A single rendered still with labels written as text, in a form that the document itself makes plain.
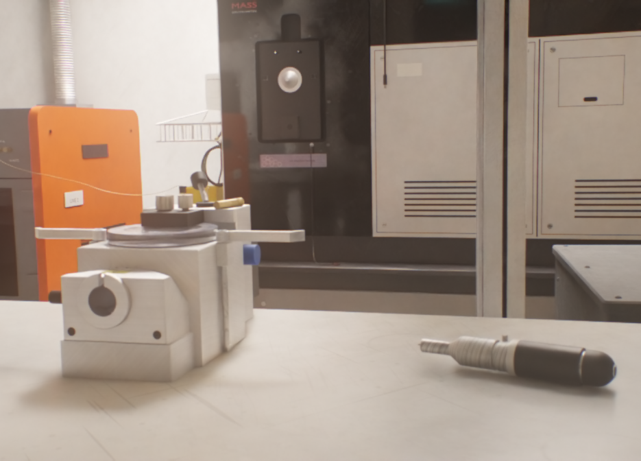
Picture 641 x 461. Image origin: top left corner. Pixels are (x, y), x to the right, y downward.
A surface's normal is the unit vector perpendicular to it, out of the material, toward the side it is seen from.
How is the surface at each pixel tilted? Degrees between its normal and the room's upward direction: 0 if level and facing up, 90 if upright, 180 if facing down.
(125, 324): 90
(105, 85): 90
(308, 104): 90
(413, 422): 0
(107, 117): 90
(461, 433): 0
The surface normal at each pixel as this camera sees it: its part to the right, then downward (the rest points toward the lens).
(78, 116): 0.96, 0.01
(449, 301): -0.26, 0.12
